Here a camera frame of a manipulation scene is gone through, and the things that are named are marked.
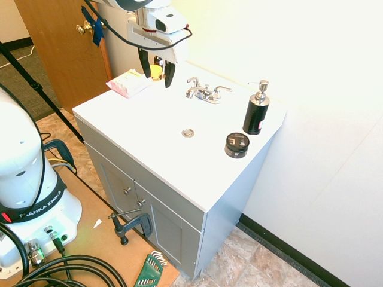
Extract green hex key set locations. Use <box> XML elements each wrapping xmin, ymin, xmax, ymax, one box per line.
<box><xmin>133</xmin><ymin>251</ymin><xmax>169</xmax><ymax>287</ymax></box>

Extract white wall cable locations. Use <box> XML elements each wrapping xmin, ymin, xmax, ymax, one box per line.
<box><xmin>0</xmin><ymin>45</ymin><xmax>35</xmax><ymax>68</ymax></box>

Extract black soap dispenser bottle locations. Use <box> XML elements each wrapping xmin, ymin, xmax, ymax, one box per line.
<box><xmin>242</xmin><ymin>80</ymin><xmax>271</xmax><ymax>136</ymax></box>

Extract blue tape strip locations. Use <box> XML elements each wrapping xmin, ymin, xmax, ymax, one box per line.
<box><xmin>81</xmin><ymin>6</ymin><xmax>108</xmax><ymax>47</ymax></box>

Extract yellow lidded jar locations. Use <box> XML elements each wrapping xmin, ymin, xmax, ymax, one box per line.
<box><xmin>149</xmin><ymin>64</ymin><xmax>164</xmax><ymax>82</ymax></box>

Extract black round jar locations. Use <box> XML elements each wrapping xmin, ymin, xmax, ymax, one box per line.
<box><xmin>224</xmin><ymin>132</ymin><xmax>250</xmax><ymax>159</ymax></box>

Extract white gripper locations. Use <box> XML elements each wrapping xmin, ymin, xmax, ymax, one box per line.
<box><xmin>126</xmin><ymin>13</ymin><xmax>189</xmax><ymax>89</ymax></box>

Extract black coiled cable bundle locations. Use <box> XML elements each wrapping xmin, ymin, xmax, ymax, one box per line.
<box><xmin>0</xmin><ymin>222</ymin><xmax>129</xmax><ymax>287</ymax></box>

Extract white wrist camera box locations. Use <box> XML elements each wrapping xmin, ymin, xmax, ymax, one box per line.
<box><xmin>142</xmin><ymin>6</ymin><xmax>188</xmax><ymax>34</ymax></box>

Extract brass door knob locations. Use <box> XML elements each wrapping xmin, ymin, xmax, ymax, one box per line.
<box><xmin>75</xmin><ymin>20</ymin><xmax>94</xmax><ymax>36</ymax></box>

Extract wooden door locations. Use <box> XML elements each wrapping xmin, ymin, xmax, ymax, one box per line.
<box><xmin>14</xmin><ymin>0</ymin><xmax>114</xmax><ymax>115</ymax></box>

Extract grey vanity cabinet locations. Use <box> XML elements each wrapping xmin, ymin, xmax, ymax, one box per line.
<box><xmin>73</xmin><ymin>115</ymin><xmax>273</xmax><ymax>281</ymax></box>

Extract white sink countertop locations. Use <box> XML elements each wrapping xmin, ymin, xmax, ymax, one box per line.
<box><xmin>72</xmin><ymin>60</ymin><xmax>288</xmax><ymax>214</ymax></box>

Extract chrome two-handle faucet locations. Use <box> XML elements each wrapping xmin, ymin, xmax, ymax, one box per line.
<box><xmin>185</xmin><ymin>76</ymin><xmax>233</xmax><ymax>105</ymax></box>

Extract wooden base board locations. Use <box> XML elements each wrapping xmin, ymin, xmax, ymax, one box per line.
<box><xmin>17</xmin><ymin>163</ymin><xmax>180</xmax><ymax>287</ymax></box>

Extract black tripod leg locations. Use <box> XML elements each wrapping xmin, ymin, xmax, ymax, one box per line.
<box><xmin>0</xmin><ymin>41</ymin><xmax>84</xmax><ymax>142</ymax></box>

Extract pink wet wipes pack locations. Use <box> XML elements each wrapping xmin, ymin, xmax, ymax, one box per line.
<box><xmin>106</xmin><ymin>69</ymin><xmax>153</xmax><ymax>99</ymax></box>

